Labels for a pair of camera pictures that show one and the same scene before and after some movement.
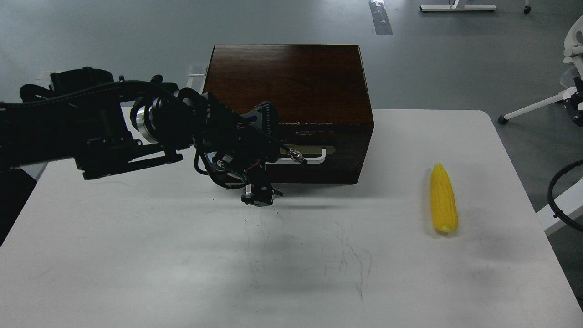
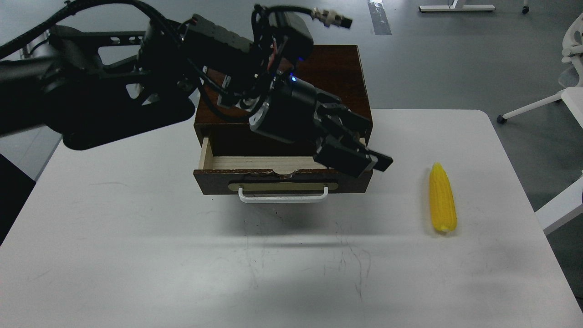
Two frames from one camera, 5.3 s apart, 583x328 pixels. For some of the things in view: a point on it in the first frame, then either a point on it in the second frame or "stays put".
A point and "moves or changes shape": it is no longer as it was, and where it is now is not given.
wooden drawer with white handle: (321, 145) moves or changes shape
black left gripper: (234, 150) → (288, 113)
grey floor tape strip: (381, 19) stays put
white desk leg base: (452, 7) stays put
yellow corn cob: (444, 205) stays put
